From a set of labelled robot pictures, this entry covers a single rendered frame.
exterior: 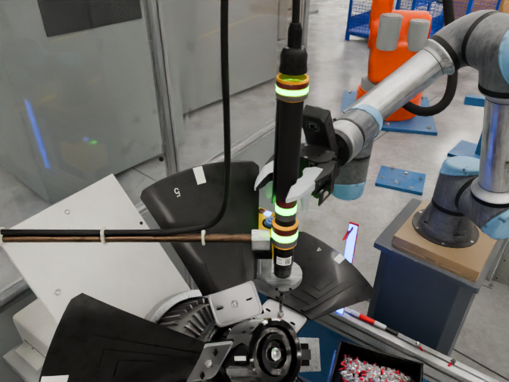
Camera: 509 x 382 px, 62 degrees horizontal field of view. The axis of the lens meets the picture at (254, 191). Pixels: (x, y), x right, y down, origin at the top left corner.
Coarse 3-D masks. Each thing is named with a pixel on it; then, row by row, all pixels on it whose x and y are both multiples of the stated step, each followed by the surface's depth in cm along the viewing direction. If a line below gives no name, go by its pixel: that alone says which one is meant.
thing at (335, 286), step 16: (304, 240) 101; (320, 240) 102; (304, 256) 97; (320, 256) 98; (304, 272) 93; (320, 272) 93; (336, 272) 95; (352, 272) 97; (304, 288) 88; (320, 288) 89; (336, 288) 91; (352, 288) 93; (368, 288) 95; (288, 304) 84; (304, 304) 85; (320, 304) 86; (336, 304) 87; (352, 304) 89
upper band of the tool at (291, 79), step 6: (276, 78) 55; (282, 78) 57; (288, 78) 58; (294, 78) 58; (300, 78) 58; (306, 78) 57; (288, 84) 54; (294, 84) 54; (300, 84) 54; (288, 90) 54; (294, 90) 54; (288, 96) 55; (294, 96) 55; (294, 102) 56
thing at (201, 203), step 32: (160, 192) 77; (192, 192) 78; (256, 192) 80; (160, 224) 77; (192, 224) 77; (224, 224) 77; (256, 224) 78; (192, 256) 77; (224, 256) 76; (224, 288) 76
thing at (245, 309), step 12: (228, 288) 77; (240, 288) 76; (252, 288) 76; (216, 300) 77; (228, 300) 77; (240, 300) 76; (252, 300) 76; (216, 312) 77; (228, 312) 77; (240, 312) 76; (252, 312) 76; (228, 324) 76
